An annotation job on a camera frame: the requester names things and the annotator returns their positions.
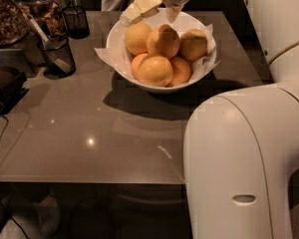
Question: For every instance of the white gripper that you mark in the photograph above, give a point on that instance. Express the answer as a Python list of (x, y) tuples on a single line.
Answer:
[(145, 8)]

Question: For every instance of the orange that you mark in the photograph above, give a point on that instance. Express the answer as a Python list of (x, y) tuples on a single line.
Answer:
[(163, 40), (193, 44), (136, 38), (181, 71), (153, 70)]

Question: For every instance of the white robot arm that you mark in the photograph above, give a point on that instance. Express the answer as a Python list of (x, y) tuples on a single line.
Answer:
[(241, 147)]

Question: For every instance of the white ceramic bowl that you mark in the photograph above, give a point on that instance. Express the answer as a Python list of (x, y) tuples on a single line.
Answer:
[(117, 56)]

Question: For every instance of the white paper liner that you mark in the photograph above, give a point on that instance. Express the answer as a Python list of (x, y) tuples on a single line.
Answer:
[(161, 56)]

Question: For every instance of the black mesh cup back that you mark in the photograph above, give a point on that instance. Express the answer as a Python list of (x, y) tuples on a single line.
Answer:
[(76, 22)]

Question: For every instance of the black mesh cup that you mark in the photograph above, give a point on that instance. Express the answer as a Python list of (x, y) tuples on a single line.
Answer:
[(76, 22), (58, 57)]

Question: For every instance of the black mesh cup front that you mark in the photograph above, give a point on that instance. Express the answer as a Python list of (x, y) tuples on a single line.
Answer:
[(58, 57)]

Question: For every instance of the glass jar of snacks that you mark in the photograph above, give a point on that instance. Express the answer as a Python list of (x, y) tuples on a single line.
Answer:
[(48, 11)]

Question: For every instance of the glass jar of nuts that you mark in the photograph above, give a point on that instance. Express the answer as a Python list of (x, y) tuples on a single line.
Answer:
[(13, 26)]

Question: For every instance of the dark tray device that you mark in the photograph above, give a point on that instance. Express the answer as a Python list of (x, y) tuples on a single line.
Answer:
[(11, 88)]

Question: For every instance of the white shoe under table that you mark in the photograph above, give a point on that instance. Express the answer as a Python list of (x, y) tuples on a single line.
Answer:
[(48, 215)]

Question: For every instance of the metal scoop with handle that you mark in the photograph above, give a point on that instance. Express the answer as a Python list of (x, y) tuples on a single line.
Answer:
[(40, 28)]

